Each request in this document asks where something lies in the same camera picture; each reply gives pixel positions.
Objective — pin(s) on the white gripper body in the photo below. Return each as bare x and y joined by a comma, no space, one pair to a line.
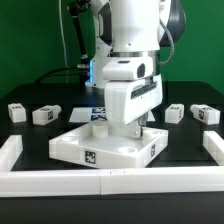
131,89

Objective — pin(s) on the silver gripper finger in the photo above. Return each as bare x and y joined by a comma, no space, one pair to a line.
135,129

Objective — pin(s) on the white square table top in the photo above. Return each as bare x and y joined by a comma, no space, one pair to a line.
98,144

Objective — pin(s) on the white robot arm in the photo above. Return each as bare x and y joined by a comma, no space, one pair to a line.
133,28

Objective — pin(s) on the white fiducial marker sheet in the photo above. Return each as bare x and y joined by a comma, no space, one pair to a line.
88,114

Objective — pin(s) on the white U-shaped fence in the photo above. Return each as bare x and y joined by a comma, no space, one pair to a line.
101,182

